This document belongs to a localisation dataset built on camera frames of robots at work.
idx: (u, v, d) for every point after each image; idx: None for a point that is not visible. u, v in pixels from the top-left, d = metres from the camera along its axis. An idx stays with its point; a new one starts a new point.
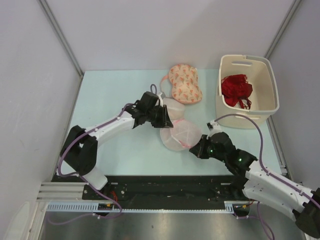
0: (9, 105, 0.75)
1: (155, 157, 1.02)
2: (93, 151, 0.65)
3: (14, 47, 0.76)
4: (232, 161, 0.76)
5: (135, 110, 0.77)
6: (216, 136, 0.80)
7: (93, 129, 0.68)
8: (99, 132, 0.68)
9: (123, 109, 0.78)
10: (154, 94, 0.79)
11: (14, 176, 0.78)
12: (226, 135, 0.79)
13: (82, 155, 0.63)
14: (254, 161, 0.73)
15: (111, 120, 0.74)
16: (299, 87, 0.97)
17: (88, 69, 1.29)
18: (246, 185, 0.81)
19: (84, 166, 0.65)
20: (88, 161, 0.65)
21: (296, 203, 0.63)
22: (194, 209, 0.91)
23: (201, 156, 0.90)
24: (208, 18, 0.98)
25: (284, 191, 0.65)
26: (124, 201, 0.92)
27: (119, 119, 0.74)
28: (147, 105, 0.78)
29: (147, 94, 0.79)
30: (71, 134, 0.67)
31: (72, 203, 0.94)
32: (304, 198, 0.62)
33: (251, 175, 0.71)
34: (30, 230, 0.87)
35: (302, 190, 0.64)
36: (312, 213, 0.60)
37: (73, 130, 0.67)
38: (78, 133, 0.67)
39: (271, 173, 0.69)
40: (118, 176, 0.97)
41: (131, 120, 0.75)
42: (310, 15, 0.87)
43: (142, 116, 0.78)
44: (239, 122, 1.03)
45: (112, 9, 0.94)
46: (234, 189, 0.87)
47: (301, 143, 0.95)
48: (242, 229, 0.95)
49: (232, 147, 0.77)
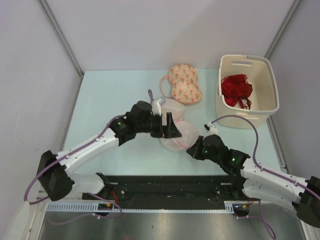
0: (9, 105, 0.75)
1: (155, 156, 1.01)
2: (64, 181, 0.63)
3: (14, 47, 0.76)
4: (226, 162, 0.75)
5: (121, 127, 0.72)
6: (207, 138, 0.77)
7: (64, 157, 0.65)
8: (70, 160, 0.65)
9: (108, 125, 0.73)
10: (144, 105, 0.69)
11: (14, 176, 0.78)
12: (218, 136, 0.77)
13: (52, 186, 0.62)
14: (247, 158, 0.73)
15: (89, 141, 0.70)
16: (299, 87, 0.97)
17: (88, 69, 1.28)
18: (245, 185, 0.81)
19: (56, 194, 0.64)
20: (60, 188, 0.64)
21: (293, 195, 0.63)
22: (194, 209, 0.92)
23: (197, 156, 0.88)
24: (208, 19, 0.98)
25: (280, 184, 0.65)
26: (124, 202, 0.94)
27: (98, 140, 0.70)
28: (135, 118, 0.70)
29: (136, 106, 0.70)
30: (42, 162, 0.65)
31: (72, 203, 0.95)
32: (300, 188, 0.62)
33: (247, 174, 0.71)
34: (30, 230, 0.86)
35: (296, 180, 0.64)
36: (309, 202, 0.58)
37: (44, 157, 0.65)
38: (48, 160, 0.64)
39: (264, 168, 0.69)
40: (117, 176, 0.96)
41: (112, 140, 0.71)
42: (310, 15, 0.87)
43: (128, 132, 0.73)
44: (239, 123, 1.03)
45: (112, 9, 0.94)
46: (235, 190, 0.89)
47: (301, 143, 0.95)
48: (243, 230, 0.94)
49: (225, 148, 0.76)
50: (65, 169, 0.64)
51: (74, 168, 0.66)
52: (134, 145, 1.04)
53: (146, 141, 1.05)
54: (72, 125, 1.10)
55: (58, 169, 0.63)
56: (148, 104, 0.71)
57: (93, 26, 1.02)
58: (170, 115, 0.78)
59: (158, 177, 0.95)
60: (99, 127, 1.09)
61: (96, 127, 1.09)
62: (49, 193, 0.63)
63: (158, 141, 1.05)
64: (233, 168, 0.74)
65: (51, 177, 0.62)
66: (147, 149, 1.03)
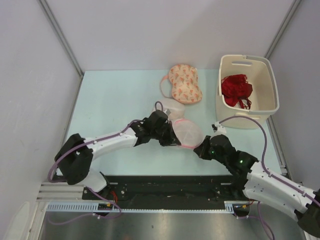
0: (9, 105, 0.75)
1: (156, 156, 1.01)
2: (86, 164, 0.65)
3: (14, 47, 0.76)
4: (232, 163, 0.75)
5: (140, 129, 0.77)
6: (215, 138, 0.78)
7: (92, 141, 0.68)
8: (97, 146, 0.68)
9: (129, 125, 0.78)
10: (163, 114, 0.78)
11: (14, 176, 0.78)
12: (225, 136, 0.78)
13: (75, 166, 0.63)
14: (255, 162, 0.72)
15: (114, 134, 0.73)
16: (299, 87, 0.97)
17: (88, 69, 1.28)
18: (246, 187, 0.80)
19: (74, 176, 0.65)
20: (79, 171, 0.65)
21: (299, 204, 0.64)
22: (194, 209, 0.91)
23: (203, 156, 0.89)
24: (208, 19, 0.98)
25: (286, 193, 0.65)
26: (123, 202, 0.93)
27: (122, 135, 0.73)
28: (153, 124, 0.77)
29: (155, 113, 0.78)
30: (70, 142, 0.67)
31: (72, 203, 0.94)
32: (307, 199, 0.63)
33: (253, 177, 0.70)
34: (30, 230, 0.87)
35: (305, 191, 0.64)
36: (315, 214, 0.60)
37: (72, 138, 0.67)
38: (76, 141, 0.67)
39: (273, 174, 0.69)
40: (118, 176, 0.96)
41: (133, 138, 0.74)
42: (310, 15, 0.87)
43: (146, 135, 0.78)
44: (239, 123, 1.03)
45: (112, 9, 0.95)
46: (235, 189, 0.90)
47: (301, 143, 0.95)
48: (243, 230, 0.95)
49: (232, 148, 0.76)
50: (91, 152, 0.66)
51: (97, 154, 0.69)
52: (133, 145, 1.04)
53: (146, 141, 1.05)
54: (72, 125, 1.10)
55: (84, 150, 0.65)
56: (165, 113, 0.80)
57: (93, 26, 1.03)
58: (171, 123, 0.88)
59: (158, 177, 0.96)
60: (99, 127, 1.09)
61: (96, 127, 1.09)
62: (68, 173, 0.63)
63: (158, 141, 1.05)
64: (239, 170, 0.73)
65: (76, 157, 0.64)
66: (146, 149, 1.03)
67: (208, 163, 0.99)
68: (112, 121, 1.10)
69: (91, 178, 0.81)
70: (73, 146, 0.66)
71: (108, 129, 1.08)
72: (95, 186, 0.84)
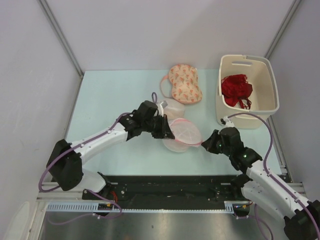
0: (9, 105, 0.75)
1: (156, 157, 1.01)
2: (77, 169, 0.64)
3: (14, 47, 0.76)
4: (236, 156, 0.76)
5: (129, 122, 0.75)
6: (226, 128, 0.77)
7: (79, 145, 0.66)
8: (85, 149, 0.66)
9: (117, 120, 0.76)
10: (152, 104, 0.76)
11: (14, 176, 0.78)
12: (236, 129, 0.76)
13: (66, 173, 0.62)
14: (258, 160, 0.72)
15: (101, 133, 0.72)
16: (299, 87, 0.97)
17: (88, 69, 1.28)
18: (246, 184, 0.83)
19: (67, 182, 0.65)
20: (72, 176, 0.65)
21: (289, 208, 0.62)
22: (194, 209, 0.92)
23: (211, 149, 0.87)
24: (207, 19, 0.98)
25: (280, 194, 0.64)
26: (124, 202, 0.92)
27: (110, 132, 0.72)
28: (143, 115, 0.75)
29: (144, 105, 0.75)
30: (57, 148, 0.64)
31: (72, 203, 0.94)
32: (298, 205, 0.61)
33: (252, 173, 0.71)
34: (30, 230, 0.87)
35: (298, 198, 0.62)
36: (301, 221, 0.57)
37: (59, 144, 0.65)
38: (63, 147, 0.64)
39: (271, 175, 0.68)
40: (118, 176, 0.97)
41: (123, 133, 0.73)
42: (310, 15, 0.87)
43: (137, 127, 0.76)
44: (241, 123, 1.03)
45: (112, 9, 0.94)
46: (234, 186, 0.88)
47: (301, 143, 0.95)
48: (243, 230, 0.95)
49: (239, 142, 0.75)
50: (80, 156, 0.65)
51: (87, 157, 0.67)
52: (133, 145, 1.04)
53: (145, 140, 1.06)
54: (72, 125, 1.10)
55: (73, 156, 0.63)
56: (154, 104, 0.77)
57: (93, 26, 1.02)
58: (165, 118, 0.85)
59: (158, 177, 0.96)
60: (99, 127, 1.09)
61: (95, 128, 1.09)
62: (61, 180, 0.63)
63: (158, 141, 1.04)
64: (241, 163, 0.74)
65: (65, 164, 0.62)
66: (147, 149, 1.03)
67: (208, 163, 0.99)
68: (112, 121, 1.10)
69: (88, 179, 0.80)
70: (60, 152, 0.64)
71: None
72: (94, 186, 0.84)
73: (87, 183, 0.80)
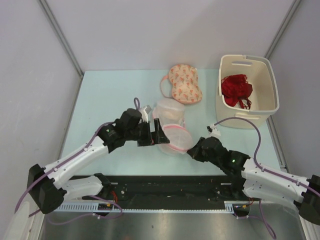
0: (9, 105, 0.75)
1: (156, 156, 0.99)
2: (54, 193, 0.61)
3: (14, 47, 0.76)
4: (225, 164, 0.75)
5: (111, 132, 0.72)
6: (205, 140, 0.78)
7: (52, 170, 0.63)
8: (59, 173, 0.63)
9: (96, 132, 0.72)
10: (135, 112, 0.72)
11: (14, 176, 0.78)
12: (215, 138, 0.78)
13: (41, 200, 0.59)
14: (247, 159, 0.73)
15: (77, 152, 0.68)
16: (299, 87, 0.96)
17: (88, 69, 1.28)
18: (245, 186, 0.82)
19: (48, 206, 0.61)
20: (51, 201, 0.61)
21: (295, 195, 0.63)
22: (194, 209, 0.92)
23: (197, 157, 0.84)
24: (208, 19, 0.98)
25: (281, 184, 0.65)
26: (124, 202, 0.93)
27: (87, 150, 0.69)
28: (125, 125, 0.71)
29: (127, 113, 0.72)
30: (31, 175, 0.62)
31: (73, 203, 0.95)
32: (302, 188, 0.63)
33: (247, 175, 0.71)
34: (30, 230, 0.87)
35: (298, 180, 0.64)
36: (312, 202, 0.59)
37: (31, 171, 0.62)
38: (36, 173, 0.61)
39: (265, 169, 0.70)
40: (118, 176, 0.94)
41: (101, 148, 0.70)
42: (310, 15, 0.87)
43: (118, 139, 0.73)
44: (238, 122, 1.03)
45: (112, 9, 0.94)
46: (235, 190, 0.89)
47: (301, 143, 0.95)
48: (243, 230, 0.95)
49: (223, 149, 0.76)
50: (54, 182, 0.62)
51: (62, 181, 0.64)
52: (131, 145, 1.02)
53: None
54: (72, 125, 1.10)
55: (46, 182, 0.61)
56: (137, 111, 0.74)
57: (93, 26, 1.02)
58: (158, 121, 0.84)
59: (158, 177, 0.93)
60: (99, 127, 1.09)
61: (95, 128, 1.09)
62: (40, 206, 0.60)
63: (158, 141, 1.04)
64: (233, 169, 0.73)
65: (39, 190, 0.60)
66: None
67: None
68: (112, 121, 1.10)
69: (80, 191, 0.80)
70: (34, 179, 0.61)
71: None
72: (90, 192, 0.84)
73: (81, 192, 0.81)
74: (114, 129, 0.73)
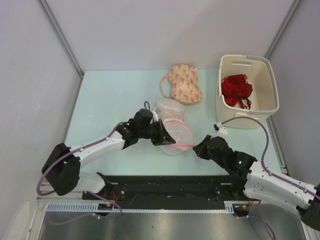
0: (9, 105, 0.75)
1: (156, 156, 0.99)
2: (75, 172, 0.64)
3: (14, 48, 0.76)
4: (231, 165, 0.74)
5: (126, 131, 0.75)
6: (212, 140, 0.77)
7: (78, 149, 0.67)
8: (83, 153, 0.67)
9: (114, 128, 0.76)
10: (146, 112, 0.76)
11: (14, 176, 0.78)
12: (221, 138, 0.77)
13: (62, 178, 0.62)
14: (254, 162, 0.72)
15: (99, 139, 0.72)
16: (299, 87, 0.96)
17: (88, 69, 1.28)
18: (246, 187, 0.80)
19: (64, 185, 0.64)
20: (68, 181, 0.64)
21: (302, 202, 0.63)
22: (194, 209, 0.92)
23: (201, 155, 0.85)
24: (207, 19, 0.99)
25: (288, 190, 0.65)
26: (123, 202, 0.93)
27: (108, 139, 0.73)
28: (139, 124, 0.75)
29: (139, 113, 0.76)
30: (56, 151, 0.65)
31: (72, 203, 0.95)
32: (309, 195, 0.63)
33: (253, 177, 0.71)
34: (30, 230, 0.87)
35: (306, 187, 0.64)
36: (318, 210, 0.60)
37: (58, 147, 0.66)
38: (62, 151, 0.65)
39: (273, 173, 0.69)
40: (118, 176, 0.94)
41: (119, 141, 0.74)
42: (310, 14, 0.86)
43: (133, 137, 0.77)
44: (244, 123, 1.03)
45: (112, 9, 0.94)
46: (235, 190, 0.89)
47: (302, 143, 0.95)
48: (243, 230, 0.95)
49: (229, 150, 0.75)
50: (79, 160, 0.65)
51: (84, 162, 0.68)
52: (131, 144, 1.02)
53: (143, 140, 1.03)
54: (72, 125, 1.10)
55: (72, 159, 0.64)
56: (149, 111, 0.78)
57: (93, 26, 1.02)
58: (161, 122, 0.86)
59: (158, 177, 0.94)
60: (99, 127, 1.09)
61: (95, 127, 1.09)
62: (56, 183, 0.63)
63: None
64: (239, 171, 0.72)
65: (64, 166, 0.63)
66: None
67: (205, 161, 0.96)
68: (112, 121, 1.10)
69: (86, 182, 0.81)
70: (58, 155, 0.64)
71: (108, 129, 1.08)
72: (94, 187, 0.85)
73: (86, 184, 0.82)
74: (128, 128, 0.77)
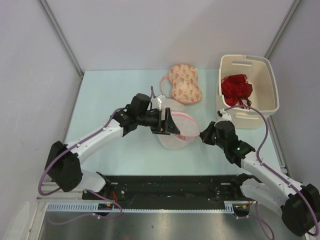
0: (9, 105, 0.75)
1: (156, 155, 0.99)
2: (76, 168, 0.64)
3: (14, 47, 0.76)
4: (230, 149, 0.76)
5: (124, 117, 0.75)
6: (222, 122, 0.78)
7: (75, 145, 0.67)
8: (81, 148, 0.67)
9: (112, 116, 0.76)
10: (144, 97, 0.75)
11: (14, 176, 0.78)
12: (231, 124, 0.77)
13: (65, 174, 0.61)
14: (251, 151, 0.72)
15: (97, 131, 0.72)
16: (299, 87, 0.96)
17: (88, 69, 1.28)
18: (244, 183, 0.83)
19: (68, 182, 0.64)
20: (72, 177, 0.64)
21: (283, 194, 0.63)
22: (194, 209, 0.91)
23: (206, 141, 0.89)
24: (207, 19, 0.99)
25: (273, 182, 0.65)
26: (124, 201, 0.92)
27: (105, 130, 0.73)
28: (137, 110, 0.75)
29: (137, 98, 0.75)
30: (53, 150, 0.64)
31: (73, 203, 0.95)
32: (292, 190, 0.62)
33: (246, 164, 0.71)
34: (30, 230, 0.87)
35: (291, 182, 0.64)
36: (296, 204, 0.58)
37: (54, 146, 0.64)
38: (60, 149, 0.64)
39: (264, 163, 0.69)
40: (118, 175, 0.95)
41: (118, 129, 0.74)
42: (310, 14, 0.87)
43: (131, 123, 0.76)
44: (246, 123, 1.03)
45: (112, 9, 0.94)
46: (234, 187, 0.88)
47: (302, 143, 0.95)
48: (242, 230, 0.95)
49: (234, 137, 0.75)
50: (77, 156, 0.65)
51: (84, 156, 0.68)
52: (131, 144, 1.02)
53: (143, 140, 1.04)
54: (72, 125, 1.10)
55: (70, 156, 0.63)
56: (147, 96, 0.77)
57: (93, 26, 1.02)
58: (168, 111, 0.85)
59: (159, 177, 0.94)
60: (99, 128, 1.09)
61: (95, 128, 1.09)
62: (60, 182, 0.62)
63: (158, 141, 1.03)
64: (235, 156, 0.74)
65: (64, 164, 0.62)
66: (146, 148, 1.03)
67: (207, 161, 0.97)
68: None
69: (87, 181, 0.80)
70: (56, 154, 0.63)
71: None
72: (94, 186, 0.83)
73: (86, 183, 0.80)
74: (126, 114, 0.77)
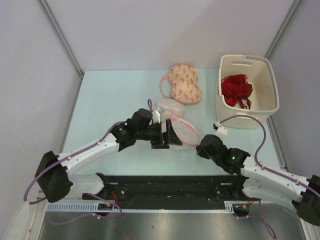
0: (9, 105, 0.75)
1: (156, 155, 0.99)
2: (64, 182, 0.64)
3: (13, 47, 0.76)
4: (225, 161, 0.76)
5: (122, 133, 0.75)
6: (204, 138, 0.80)
7: (66, 158, 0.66)
8: (72, 162, 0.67)
9: (109, 130, 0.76)
10: (146, 114, 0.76)
11: (14, 176, 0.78)
12: (213, 136, 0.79)
13: (52, 185, 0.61)
14: (247, 157, 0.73)
15: (91, 144, 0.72)
16: (299, 87, 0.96)
17: (88, 69, 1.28)
18: (245, 185, 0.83)
19: (54, 195, 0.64)
20: (59, 188, 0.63)
21: (294, 194, 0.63)
22: (194, 209, 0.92)
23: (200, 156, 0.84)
24: (207, 19, 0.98)
25: (281, 184, 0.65)
26: (124, 201, 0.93)
27: (100, 144, 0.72)
28: (137, 126, 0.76)
29: (138, 114, 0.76)
30: (44, 161, 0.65)
31: (73, 203, 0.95)
32: (301, 187, 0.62)
33: (247, 172, 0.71)
34: (30, 230, 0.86)
35: (298, 179, 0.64)
36: (311, 201, 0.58)
37: (46, 156, 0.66)
38: (50, 160, 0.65)
39: (265, 167, 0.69)
40: (117, 175, 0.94)
41: (114, 144, 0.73)
42: (310, 14, 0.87)
43: (129, 138, 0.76)
44: (245, 123, 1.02)
45: (112, 8, 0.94)
46: (235, 190, 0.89)
47: (301, 143, 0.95)
48: (242, 229, 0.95)
49: (222, 147, 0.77)
50: (66, 170, 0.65)
51: (75, 170, 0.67)
52: None
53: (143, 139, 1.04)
54: (72, 125, 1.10)
55: (60, 169, 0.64)
56: (149, 113, 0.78)
57: (93, 26, 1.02)
58: (169, 122, 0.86)
59: (158, 177, 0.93)
60: (99, 128, 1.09)
61: (95, 128, 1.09)
62: (46, 193, 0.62)
63: None
64: (233, 166, 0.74)
65: (52, 176, 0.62)
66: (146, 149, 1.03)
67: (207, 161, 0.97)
68: (112, 121, 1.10)
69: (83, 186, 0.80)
70: (47, 165, 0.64)
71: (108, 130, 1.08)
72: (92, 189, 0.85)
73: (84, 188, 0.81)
74: (126, 129, 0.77)
